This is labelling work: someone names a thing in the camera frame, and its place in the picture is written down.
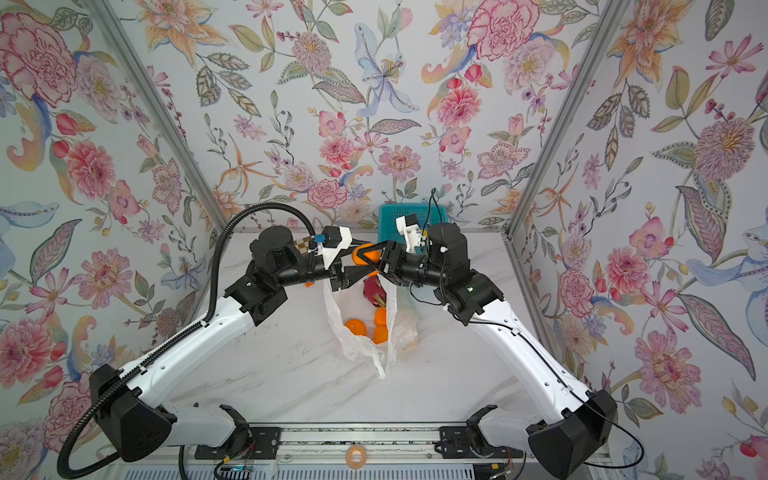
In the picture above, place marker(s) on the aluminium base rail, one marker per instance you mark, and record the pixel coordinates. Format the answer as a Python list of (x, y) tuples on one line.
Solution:
[(382, 442)]

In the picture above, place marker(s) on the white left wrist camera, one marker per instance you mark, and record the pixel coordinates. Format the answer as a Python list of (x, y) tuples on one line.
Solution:
[(331, 242)]

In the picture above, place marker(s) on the aluminium corner post right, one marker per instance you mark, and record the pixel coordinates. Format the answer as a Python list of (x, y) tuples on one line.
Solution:
[(606, 27)]

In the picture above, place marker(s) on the aluminium corner post left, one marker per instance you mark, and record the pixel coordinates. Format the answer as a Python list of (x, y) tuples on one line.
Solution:
[(104, 17)]

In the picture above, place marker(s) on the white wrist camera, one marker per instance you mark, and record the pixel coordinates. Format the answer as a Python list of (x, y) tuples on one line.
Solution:
[(331, 242), (409, 227)]

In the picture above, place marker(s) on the translucent white plastic bag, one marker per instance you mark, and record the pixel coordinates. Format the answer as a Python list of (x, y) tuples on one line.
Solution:
[(383, 347)]

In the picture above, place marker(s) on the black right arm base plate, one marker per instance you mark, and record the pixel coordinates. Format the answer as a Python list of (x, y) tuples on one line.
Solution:
[(466, 441)]

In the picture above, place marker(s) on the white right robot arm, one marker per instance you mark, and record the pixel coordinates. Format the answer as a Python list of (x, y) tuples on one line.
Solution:
[(569, 422)]

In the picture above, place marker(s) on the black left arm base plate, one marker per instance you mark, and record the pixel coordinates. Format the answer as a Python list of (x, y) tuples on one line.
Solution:
[(246, 441)]

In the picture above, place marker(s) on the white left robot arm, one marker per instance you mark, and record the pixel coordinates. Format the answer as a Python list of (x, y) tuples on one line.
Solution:
[(132, 405)]

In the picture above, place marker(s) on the beige tape roll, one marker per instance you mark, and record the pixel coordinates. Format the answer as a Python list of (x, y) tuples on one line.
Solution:
[(356, 457)]

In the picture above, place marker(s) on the aluminium corner post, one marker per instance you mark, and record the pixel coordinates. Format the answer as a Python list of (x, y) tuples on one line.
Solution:
[(104, 17), (606, 27)]

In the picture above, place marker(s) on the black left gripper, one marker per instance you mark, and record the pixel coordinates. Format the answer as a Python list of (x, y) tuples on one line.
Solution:
[(350, 277)]

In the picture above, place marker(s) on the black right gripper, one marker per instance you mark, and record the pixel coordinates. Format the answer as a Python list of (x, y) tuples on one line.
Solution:
[(385, 263)]

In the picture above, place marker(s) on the orange fruit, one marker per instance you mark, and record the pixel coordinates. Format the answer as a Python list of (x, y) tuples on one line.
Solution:
[(380, 317), (368, 254), (356, 327)]

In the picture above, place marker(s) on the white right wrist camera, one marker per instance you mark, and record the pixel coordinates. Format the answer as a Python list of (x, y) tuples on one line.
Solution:
[(409, 227)]

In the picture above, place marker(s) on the red dragon fruit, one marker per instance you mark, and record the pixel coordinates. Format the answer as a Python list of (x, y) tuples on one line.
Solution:
[(374, 292)]

